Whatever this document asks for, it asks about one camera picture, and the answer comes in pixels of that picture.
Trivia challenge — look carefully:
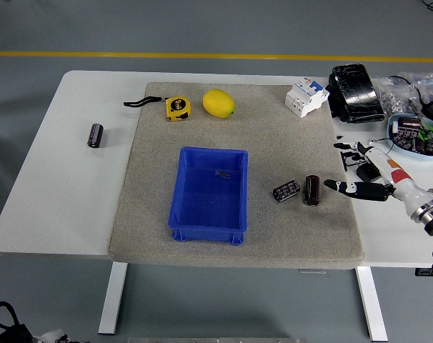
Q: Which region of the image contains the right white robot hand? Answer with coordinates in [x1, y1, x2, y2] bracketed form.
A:
[323, 141, 433, 220]

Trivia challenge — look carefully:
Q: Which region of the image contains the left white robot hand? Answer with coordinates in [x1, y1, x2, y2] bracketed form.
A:
[34, 329, 91, 343]

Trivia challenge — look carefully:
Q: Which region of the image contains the black battery with white print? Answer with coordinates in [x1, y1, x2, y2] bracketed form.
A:
[272, 179, 302, 204]
[394, 131, 417, 149]
[398, 117, 422, 135]

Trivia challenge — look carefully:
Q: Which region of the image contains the blue plastic box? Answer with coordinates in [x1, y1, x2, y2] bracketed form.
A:
[167, 145, 249, 247]

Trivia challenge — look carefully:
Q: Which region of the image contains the dark brown striped battery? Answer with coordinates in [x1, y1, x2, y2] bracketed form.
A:
[86, 123, 105, 149]

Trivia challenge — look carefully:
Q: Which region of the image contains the black square power adapter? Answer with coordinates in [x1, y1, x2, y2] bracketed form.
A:
[355, 164, 382, 183]

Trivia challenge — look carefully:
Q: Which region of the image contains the light blue bowl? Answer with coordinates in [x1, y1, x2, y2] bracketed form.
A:
[387, 113, 433, 158]

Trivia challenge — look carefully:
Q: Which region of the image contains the white table leg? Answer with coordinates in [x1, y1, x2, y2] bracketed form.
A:
[354, 266, 389, 342]
[97, 262, 128, 336]

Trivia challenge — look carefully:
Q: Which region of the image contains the clear bag of metal nuts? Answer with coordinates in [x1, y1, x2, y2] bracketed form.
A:
[375, 76, 423, 119]

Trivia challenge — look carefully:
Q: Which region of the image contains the black plastic-wrapped device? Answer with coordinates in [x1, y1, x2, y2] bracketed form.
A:
[325, 63, 387, 124]

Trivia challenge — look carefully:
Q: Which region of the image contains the clear plastic bag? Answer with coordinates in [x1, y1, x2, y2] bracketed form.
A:
[397, 71, 433, 96]

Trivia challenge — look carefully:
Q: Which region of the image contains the white circuit breaker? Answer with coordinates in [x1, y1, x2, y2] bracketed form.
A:
[284, 79, 331, 119]

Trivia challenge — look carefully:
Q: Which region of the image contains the grey-brown mat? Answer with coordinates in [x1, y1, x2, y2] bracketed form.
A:
[107, 81, 366, 271]

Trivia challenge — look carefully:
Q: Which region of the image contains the yellow lemon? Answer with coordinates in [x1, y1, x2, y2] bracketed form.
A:
[201, 89, 236, 119]

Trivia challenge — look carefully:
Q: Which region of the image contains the thin black cable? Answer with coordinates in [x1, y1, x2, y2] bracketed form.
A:
[368, 137, 399, 155]

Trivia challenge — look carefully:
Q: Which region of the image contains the yellow tape measure with strap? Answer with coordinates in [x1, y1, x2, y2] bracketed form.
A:
[123, 95, 192, 123]

